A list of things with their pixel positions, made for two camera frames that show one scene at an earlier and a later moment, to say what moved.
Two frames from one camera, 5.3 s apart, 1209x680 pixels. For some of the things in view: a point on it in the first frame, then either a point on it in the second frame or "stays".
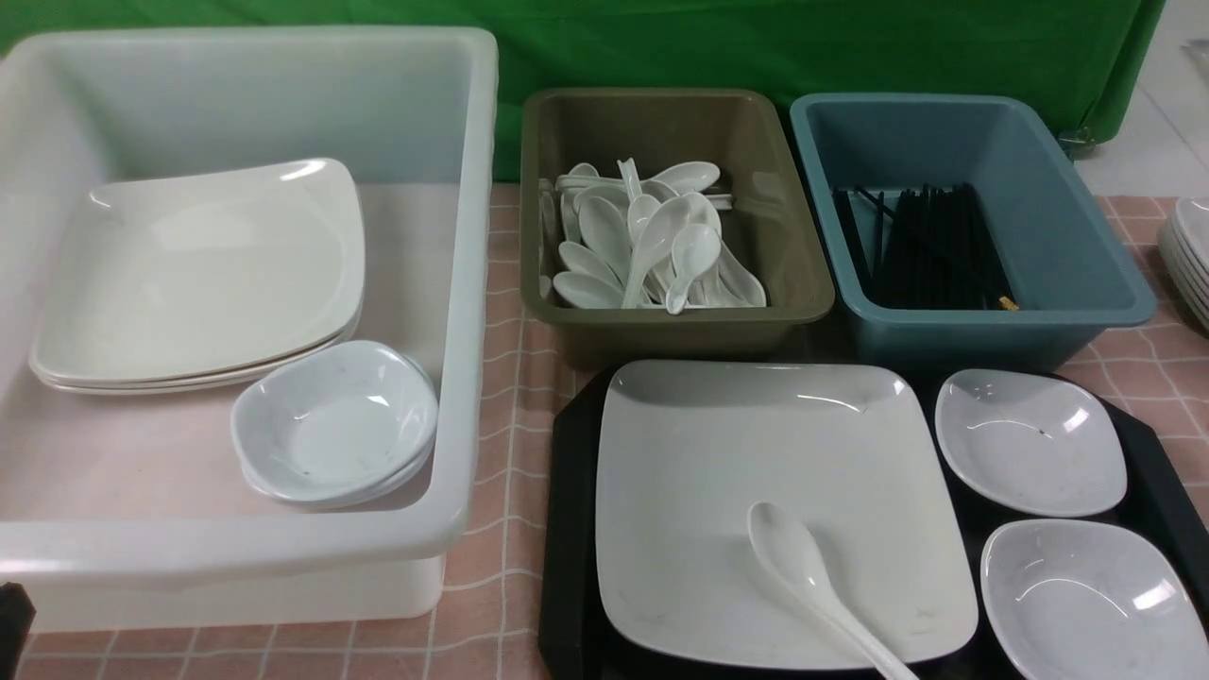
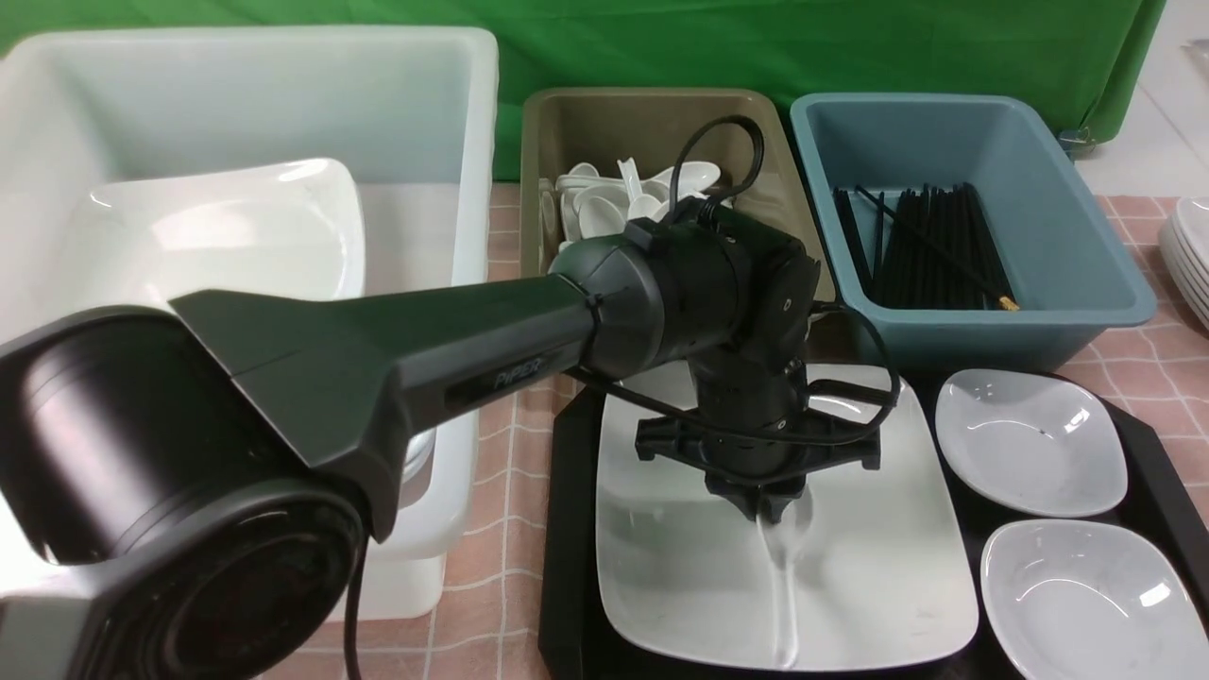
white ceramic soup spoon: [791, 547] -> [784, 540]
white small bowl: [1048, 449] stays
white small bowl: [1074, 600] stays
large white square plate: [687, 450] stays
